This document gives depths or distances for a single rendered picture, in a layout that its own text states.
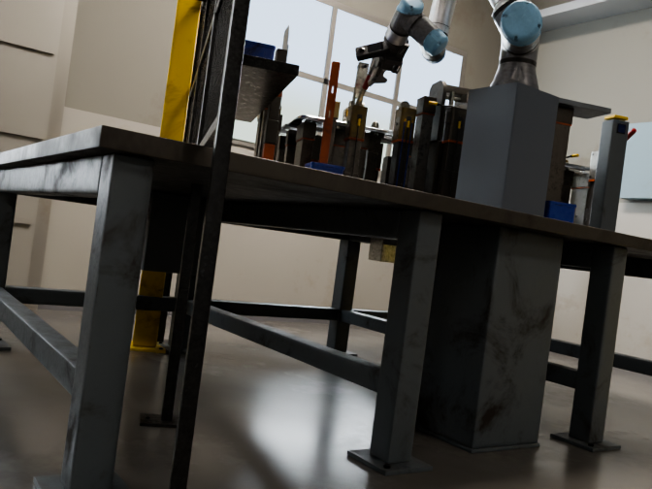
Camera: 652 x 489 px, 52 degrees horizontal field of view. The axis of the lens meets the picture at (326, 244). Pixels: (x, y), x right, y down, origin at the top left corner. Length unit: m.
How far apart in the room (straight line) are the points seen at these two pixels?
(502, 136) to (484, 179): 0.14
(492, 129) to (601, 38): 3.39
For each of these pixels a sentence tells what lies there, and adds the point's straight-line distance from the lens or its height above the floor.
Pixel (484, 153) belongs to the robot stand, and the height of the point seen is 0.89.
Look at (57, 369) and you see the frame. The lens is 1.58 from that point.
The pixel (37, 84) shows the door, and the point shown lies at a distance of 3.86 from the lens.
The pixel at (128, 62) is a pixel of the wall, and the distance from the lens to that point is 4.06.
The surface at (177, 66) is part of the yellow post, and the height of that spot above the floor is 1.21.
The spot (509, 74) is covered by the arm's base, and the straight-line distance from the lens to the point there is 2.21.
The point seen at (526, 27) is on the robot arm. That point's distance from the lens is 2.11.
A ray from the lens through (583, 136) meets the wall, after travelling 5.30.
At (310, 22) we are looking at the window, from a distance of 4.63.
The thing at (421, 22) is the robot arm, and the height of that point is 1.26.
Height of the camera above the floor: 0.54
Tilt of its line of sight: level
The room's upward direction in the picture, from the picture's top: 7 degrees clockwise
